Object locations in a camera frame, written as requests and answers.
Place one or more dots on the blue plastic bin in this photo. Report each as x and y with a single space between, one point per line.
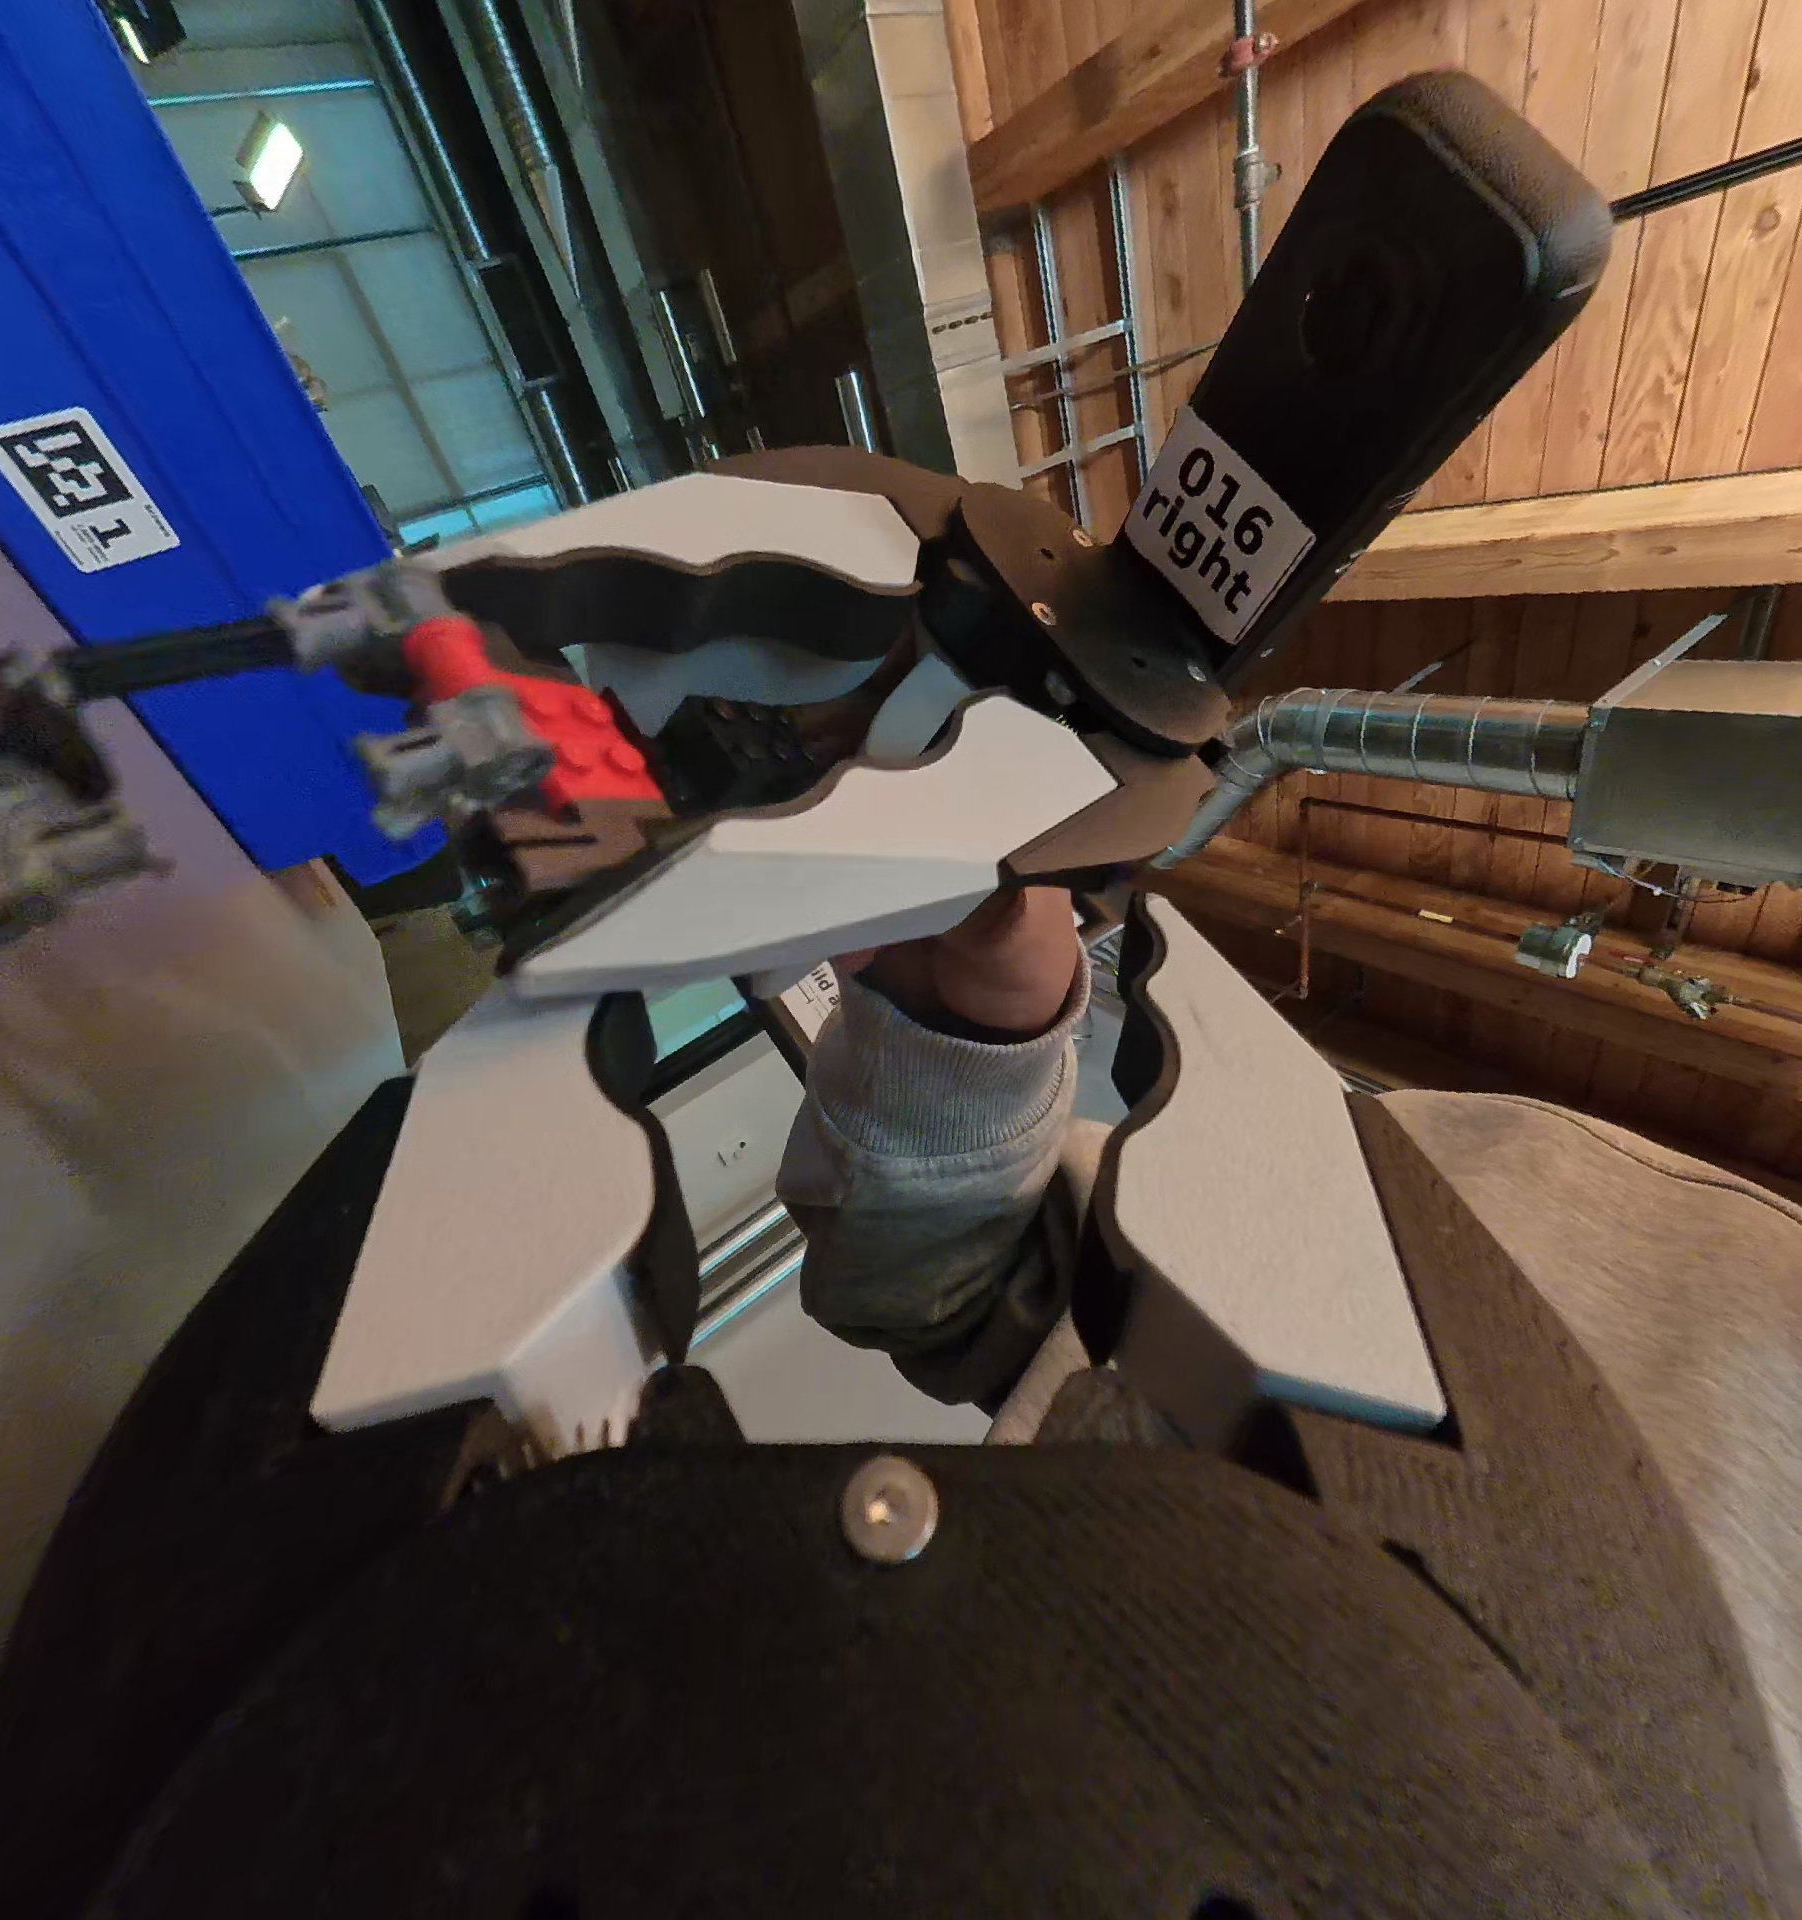
91 229

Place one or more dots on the person's right hand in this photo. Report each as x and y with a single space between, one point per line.
992 964

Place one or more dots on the grey metal pipe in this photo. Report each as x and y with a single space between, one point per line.
1252 146

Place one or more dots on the red black lego assembly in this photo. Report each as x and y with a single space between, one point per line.
586 753

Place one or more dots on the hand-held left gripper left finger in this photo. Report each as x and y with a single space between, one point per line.
496 1199

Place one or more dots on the person's grey sweater torso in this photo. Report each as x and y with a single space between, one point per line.
1668 1354

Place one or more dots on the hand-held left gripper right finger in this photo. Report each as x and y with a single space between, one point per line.
1260 1199

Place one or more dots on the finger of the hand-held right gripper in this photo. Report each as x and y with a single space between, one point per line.
720 527
873 856

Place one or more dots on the silver metal air duct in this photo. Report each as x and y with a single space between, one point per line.
1438 737

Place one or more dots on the ceiling lamp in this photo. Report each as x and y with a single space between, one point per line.
269 159

